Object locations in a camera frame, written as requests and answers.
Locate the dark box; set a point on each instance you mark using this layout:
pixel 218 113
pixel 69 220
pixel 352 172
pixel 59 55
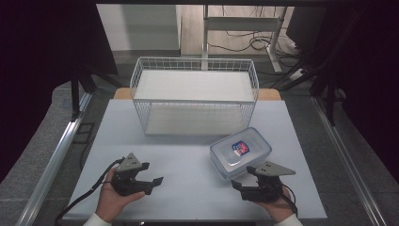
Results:
pixel 302 28

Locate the white metal desk frame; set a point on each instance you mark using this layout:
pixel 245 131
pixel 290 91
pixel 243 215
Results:
pixel 241 24

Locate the black curtain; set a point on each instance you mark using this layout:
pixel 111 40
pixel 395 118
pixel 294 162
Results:
pixel 376 69
pixel 37 62

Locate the white power strip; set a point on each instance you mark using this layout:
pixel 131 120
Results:
pixel 297 74

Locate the person's left white sleeve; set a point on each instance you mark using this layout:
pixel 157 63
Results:
pixel 95 220

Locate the black metal bracket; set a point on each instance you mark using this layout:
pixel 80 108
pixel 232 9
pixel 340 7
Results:
pixel 85 124

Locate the aluminium rail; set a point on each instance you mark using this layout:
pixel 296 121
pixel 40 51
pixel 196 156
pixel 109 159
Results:
pixel 53 163
pixel 348 163

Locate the person's left hand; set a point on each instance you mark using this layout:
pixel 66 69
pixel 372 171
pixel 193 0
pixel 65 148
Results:
pixel 111 199

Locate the wooden board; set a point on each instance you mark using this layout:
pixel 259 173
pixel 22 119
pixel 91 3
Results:
pixel 121 93

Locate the white cabinet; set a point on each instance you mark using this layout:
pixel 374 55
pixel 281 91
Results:
pixel 141 28

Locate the clear plastic lidded container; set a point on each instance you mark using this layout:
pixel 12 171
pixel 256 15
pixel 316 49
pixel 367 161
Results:
pixel 240 153

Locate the person's right hand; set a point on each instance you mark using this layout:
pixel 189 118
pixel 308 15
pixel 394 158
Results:
pixel 278 207

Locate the person's right white sleeve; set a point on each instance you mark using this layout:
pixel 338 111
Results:
pixel 289 221

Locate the black tripod stand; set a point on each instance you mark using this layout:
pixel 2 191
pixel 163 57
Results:
pixel 75 97
pixel 330 100

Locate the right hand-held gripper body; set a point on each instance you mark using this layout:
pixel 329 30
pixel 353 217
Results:
pixel 266 188

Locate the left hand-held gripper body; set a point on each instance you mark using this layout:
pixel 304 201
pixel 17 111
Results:
pixel 126 180

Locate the person's white sleeve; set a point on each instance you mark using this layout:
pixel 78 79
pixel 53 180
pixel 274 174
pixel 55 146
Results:
pixel 95 220
pixel 289 221

